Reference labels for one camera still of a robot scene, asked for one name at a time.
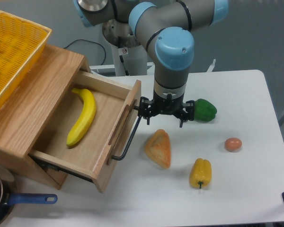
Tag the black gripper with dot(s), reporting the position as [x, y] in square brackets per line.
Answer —
[167, 106]

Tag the orange toy bread wedge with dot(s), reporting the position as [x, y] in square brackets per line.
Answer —
[158, 149]

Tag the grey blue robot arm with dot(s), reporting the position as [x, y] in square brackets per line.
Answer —
[166, 35]

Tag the wooden top drawer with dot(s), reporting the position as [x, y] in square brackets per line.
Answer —
[94, 157]

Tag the brown toy egg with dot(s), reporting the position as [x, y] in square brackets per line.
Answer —
[232, 144]

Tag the green toy bell pepper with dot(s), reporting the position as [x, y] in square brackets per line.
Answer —
[204, 111]

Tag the yellow plastic basket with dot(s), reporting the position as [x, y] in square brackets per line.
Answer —
[21, 43]

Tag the yellow toy banana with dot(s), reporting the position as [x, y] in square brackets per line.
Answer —
[85, 119]

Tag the yellow toy bell pepper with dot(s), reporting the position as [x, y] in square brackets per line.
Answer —
[201, 173]

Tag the wooden drawer cabinet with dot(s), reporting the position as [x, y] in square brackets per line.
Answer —
[29, 108]

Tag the blue handled frying pan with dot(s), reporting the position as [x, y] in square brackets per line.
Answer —
[9, 195]

